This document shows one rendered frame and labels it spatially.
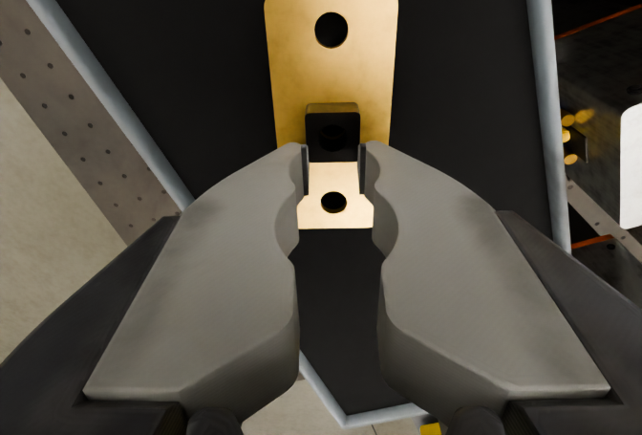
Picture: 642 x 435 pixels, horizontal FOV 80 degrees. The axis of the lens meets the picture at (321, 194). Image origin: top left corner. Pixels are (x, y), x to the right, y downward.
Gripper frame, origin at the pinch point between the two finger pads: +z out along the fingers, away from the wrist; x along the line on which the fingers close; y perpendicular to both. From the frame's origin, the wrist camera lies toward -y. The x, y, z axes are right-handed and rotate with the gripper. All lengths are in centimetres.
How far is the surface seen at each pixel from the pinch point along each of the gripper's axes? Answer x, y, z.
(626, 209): 16.3, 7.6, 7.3
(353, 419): 1.0, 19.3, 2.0
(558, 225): 8.8, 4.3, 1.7
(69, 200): -106, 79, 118
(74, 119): -42, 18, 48
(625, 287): 29.1, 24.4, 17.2
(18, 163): -119, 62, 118
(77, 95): -39, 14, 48
